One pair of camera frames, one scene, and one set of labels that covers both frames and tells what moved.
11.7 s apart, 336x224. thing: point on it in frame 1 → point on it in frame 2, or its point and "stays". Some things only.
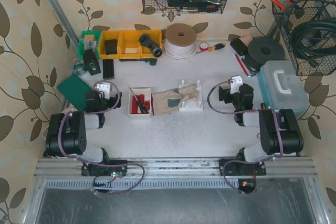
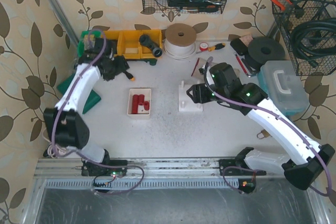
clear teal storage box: (283, 88) stays
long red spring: (134, 105) stays
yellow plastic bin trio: (128, 44) stays
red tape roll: (203, 46) stays
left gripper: (111, 100) → (118, 65)
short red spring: (147, 105) stays
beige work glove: (170, 100) → (198, 75)
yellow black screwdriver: (217, 46) stays
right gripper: (226, 94) → (199, 93)
